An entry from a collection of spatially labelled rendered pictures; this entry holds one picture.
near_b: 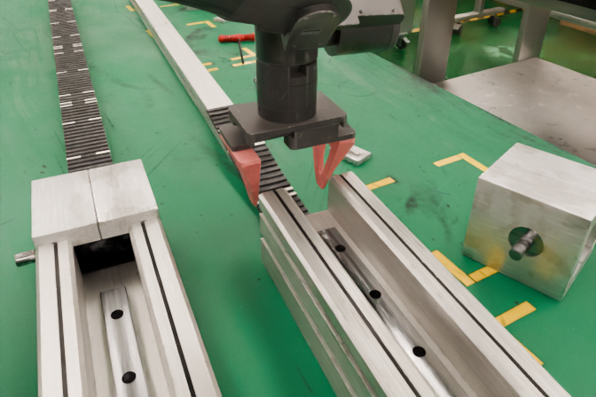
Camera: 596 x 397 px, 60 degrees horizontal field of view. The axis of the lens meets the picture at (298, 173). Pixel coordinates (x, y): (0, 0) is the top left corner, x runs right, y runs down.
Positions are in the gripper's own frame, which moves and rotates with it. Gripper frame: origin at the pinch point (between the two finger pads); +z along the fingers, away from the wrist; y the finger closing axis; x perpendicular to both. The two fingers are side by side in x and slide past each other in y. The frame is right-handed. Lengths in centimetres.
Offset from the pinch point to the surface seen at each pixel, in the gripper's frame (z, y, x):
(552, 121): 60, 146, 82
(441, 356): 0.1, 1.8, -24.3
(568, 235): -2.7, 17.8, -20.0
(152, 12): 2, 0, 79
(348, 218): -1.7, 2.2, -9.2
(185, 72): 1.8, -1.3, 41.1
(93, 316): 0.2, -20.8, -10.2
